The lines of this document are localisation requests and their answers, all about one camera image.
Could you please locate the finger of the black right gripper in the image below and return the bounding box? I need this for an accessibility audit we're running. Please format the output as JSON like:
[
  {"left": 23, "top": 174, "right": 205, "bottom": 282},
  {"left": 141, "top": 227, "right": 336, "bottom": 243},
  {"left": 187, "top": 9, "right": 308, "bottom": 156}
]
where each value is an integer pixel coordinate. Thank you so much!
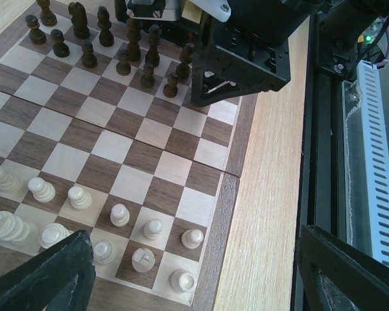
[{"left": 191, "top": 60, "right": 266, "bottom": 107}]

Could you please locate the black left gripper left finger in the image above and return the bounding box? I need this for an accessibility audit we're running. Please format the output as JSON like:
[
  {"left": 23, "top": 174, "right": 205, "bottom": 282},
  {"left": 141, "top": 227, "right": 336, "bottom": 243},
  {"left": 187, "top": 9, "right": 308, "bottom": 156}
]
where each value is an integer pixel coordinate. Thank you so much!
[{"left": 0, "top": 230, "right": 96, "bottom": 310}]

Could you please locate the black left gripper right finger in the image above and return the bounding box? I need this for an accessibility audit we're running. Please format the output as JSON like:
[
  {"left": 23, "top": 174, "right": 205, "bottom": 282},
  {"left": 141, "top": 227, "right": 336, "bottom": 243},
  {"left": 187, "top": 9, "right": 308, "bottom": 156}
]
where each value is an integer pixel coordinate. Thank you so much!
[{"left": 296, "top": 225, "right": 389, "bottom": 310}]

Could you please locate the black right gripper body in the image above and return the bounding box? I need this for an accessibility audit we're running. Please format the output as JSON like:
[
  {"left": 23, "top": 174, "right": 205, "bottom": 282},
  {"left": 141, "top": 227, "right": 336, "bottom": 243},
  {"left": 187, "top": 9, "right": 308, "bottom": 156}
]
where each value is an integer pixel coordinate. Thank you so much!
[{"left": 194, "top": 1, "right": 311, "bottom": 93}]

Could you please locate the dark wooden chess queen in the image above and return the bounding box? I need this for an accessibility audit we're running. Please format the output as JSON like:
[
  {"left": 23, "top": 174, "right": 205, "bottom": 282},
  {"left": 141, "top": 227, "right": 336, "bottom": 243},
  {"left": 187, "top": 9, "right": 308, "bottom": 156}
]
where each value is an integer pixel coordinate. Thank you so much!
[{"left": 126, "top": 17, "right": 142, "bottom": 62}]

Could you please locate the wooden chess board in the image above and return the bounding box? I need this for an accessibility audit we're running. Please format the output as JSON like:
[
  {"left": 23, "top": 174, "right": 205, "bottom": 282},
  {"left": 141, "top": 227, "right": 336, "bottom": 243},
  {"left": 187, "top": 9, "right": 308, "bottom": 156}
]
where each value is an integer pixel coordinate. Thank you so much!
[{"left": 0, "top": 2, "right": 257, "bottom": 310}]

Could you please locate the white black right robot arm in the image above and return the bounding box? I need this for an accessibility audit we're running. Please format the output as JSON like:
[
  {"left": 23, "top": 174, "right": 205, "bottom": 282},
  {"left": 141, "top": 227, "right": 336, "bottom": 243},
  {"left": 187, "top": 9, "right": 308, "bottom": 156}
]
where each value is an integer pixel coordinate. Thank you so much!
[{"left": 191, "top": 1, "right": 389, "bottom": 107}]

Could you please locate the white chess queen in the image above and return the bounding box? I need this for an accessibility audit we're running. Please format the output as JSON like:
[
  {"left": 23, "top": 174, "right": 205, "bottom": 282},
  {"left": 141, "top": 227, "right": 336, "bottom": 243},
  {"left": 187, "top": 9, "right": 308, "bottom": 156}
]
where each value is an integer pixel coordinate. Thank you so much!
[{"left": 39, "top": 223, "right": 73, "bottom": 249}]

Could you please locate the white chess bishop near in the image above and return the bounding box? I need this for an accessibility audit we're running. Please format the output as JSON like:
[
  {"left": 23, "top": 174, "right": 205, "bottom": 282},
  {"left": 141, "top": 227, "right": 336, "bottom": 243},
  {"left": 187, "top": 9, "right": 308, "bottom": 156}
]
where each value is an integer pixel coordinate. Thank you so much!
[{"left": 93, "top": 240, "right": 117, "bottom": 265}]

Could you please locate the dark chess king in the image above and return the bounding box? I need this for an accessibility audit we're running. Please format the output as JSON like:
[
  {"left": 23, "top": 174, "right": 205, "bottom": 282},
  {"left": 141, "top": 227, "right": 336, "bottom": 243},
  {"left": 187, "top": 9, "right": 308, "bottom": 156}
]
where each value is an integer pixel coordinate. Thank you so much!
[{"left": 145, "top": 24, "right": 161, "bottom": 67}]

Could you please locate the white chess king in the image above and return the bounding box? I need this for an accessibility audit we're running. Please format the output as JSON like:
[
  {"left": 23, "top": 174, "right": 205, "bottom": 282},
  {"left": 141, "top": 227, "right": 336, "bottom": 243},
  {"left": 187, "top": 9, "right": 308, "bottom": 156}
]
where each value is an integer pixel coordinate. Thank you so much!
[{"left": 0, "top": 211, "right": 38, "bottom": 246}]

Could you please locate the white chess knight near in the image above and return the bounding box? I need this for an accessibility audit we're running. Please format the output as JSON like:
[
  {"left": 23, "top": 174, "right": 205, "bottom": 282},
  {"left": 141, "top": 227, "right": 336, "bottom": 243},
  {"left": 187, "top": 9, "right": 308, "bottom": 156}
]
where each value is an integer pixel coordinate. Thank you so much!
[{"left": 132, "top": 248, "right": 156, "bottom": 273}]

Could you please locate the dark chess bishop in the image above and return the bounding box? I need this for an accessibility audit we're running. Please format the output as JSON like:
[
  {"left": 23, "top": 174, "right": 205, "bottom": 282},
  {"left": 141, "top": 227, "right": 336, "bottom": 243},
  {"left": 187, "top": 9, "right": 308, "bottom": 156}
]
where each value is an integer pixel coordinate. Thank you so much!
[{"left": 97, "top": 6, "right": 114, "bottom": 47}]

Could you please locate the white chess rook near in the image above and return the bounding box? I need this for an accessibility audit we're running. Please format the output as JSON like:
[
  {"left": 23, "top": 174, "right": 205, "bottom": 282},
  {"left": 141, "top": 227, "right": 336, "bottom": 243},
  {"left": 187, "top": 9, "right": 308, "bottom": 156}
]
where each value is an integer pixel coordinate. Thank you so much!
[{"left": 171, "top": 270, "right": 197, "bottom": 293}]

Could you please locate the dark chess knight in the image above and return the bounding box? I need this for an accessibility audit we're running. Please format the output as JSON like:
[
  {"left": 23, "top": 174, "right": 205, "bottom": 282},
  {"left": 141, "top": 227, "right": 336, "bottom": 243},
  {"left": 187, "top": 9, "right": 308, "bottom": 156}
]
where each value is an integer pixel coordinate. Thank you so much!
[{"left": 68, "top": 1, "right": 90, "bottom": 40}]

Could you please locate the dark chess rook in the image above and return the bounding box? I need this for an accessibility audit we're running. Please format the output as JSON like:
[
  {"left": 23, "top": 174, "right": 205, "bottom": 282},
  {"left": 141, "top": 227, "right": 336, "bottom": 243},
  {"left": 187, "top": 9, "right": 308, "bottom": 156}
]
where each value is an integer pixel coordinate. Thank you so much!
[{"left": 36, "top": 0, "right": 58, "bottom": 27}]

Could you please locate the light blue slotted cable duct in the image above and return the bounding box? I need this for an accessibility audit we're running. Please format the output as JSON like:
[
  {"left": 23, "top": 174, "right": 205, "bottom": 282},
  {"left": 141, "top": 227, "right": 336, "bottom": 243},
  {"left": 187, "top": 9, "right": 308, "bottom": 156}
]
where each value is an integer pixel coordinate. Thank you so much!
[{"left": 357, "top": 61, "right": 389, "bottom": 267}]

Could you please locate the black metal base rail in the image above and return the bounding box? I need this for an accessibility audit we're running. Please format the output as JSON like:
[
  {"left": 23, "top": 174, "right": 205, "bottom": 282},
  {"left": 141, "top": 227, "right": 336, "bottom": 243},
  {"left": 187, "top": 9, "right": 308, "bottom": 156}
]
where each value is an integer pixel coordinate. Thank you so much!
[{"left": 291, "top": 0, "right": 389, "bottom": 311}]

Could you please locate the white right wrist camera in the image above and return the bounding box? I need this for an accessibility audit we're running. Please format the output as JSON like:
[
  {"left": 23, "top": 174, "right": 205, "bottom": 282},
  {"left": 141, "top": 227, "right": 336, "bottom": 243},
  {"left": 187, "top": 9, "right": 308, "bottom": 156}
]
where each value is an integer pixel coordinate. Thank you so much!
[{"left": 125, "top": 0, "right": 231, "bottom": 23}]

